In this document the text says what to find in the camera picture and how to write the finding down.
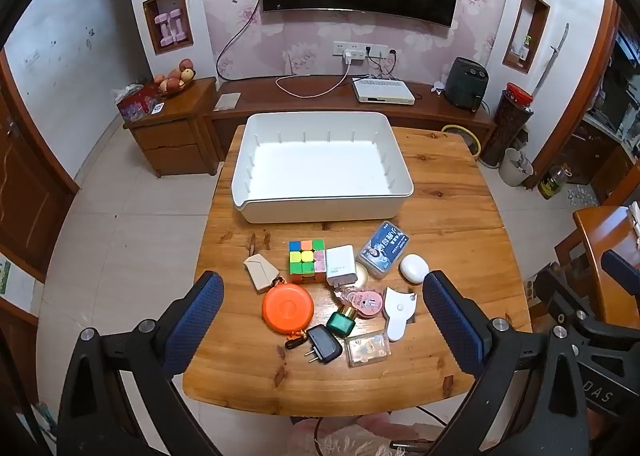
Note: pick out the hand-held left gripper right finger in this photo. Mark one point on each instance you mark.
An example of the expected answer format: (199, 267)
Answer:
(452, 321)

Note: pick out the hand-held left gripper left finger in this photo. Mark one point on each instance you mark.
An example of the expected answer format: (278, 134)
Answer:
(200, 316)

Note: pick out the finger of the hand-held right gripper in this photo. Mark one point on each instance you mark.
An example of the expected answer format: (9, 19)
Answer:
(620, 263)
(565, 296)

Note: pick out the white bottle opener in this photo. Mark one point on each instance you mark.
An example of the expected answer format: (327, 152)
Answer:
(397, 316)

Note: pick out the white oval case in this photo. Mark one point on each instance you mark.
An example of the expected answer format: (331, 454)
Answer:
(414, 267)

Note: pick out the beige key case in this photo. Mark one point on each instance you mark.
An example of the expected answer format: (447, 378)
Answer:
(260, 273)

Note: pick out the orange round tape measure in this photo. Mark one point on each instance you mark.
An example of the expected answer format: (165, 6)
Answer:
(287, 308)

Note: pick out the small clear plastic box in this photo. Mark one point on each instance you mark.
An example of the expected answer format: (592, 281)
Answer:
(367, 348)

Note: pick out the clear box with blue label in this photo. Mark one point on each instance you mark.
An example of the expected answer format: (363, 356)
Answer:
(382, 248)

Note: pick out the gold round disc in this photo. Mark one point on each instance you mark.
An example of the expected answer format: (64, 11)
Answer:
(362, 272)

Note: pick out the green bottle with gold cap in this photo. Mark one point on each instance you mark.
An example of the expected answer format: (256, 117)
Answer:
(340, 323)

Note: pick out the colourful puzzle cube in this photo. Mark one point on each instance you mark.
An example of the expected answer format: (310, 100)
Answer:
(306, 261)

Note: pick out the black plug adapter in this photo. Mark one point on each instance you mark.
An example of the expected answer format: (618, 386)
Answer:
(322, 342)

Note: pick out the white charger adapter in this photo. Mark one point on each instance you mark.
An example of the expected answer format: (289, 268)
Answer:
(340, 263)

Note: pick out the white plastic bin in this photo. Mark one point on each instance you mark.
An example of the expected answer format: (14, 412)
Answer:
(320, 166)

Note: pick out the orange wooden chair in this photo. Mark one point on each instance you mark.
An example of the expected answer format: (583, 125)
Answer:
(600, 236)

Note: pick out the printed cardboard box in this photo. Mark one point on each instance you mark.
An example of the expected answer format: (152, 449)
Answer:
(530, 291)

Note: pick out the cluster of small clear bottles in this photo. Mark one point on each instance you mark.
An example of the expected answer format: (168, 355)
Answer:
(581, 193)

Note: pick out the yellow oil bottle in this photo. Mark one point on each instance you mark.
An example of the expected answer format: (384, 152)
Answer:
(550, 186)

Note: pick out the white bucket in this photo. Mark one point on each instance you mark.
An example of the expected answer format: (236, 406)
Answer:
(512, 171)

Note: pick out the pink fuzzy clothing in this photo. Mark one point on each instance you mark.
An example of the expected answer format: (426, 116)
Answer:
(350, 441)

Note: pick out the dark display cabinet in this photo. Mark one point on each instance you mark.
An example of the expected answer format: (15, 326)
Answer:
(615, 101)

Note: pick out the wooden side cabinet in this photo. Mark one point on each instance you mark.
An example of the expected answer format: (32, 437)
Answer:
(170, 146)

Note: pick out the tall jar with red lid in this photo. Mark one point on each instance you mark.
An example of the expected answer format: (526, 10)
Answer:
(507, 126)

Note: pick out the yellow rimmed basin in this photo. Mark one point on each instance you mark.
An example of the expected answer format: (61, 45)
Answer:
(470, 139)

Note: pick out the white green plastic bag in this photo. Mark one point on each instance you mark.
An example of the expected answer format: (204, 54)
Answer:
(37, 428)

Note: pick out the small white card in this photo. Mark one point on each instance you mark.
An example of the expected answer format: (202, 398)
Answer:
(157, 109)

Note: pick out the wooden door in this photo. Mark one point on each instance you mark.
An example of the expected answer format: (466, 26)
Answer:
(30, 186)

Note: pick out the sheathed sword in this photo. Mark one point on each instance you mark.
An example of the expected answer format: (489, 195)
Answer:
(550, 61)

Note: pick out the red tissue box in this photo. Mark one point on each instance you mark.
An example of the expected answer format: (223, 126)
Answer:
(137, 104)

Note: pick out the long wooden television cabinet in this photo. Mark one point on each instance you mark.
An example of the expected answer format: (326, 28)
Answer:
(260, 96)

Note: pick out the small white figurine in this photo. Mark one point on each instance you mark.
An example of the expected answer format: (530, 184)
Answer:
(438, 87)

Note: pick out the black air fryer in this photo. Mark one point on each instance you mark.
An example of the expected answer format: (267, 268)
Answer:
(465, 84)

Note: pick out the small bottle in niche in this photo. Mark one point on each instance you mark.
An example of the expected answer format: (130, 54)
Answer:
(525, 49)

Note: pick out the fruit bowl with apples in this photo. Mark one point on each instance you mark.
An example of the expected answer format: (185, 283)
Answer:
(175, 81)

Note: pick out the white set-top box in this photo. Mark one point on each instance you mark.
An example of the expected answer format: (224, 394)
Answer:
(382, 91)

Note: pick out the white plugged charger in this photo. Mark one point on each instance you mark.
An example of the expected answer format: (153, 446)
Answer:
(352, 57)

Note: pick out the pink dumbbell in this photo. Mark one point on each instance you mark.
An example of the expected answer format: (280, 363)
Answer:
(179, 25)
(163, 29)

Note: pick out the wall poster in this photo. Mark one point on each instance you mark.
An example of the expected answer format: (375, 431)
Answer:
(5, 276)

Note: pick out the white wall outlet strip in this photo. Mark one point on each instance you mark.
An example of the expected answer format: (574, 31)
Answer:
(375, 47)

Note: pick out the white light switch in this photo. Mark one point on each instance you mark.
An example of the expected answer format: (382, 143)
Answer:
(31, 57)

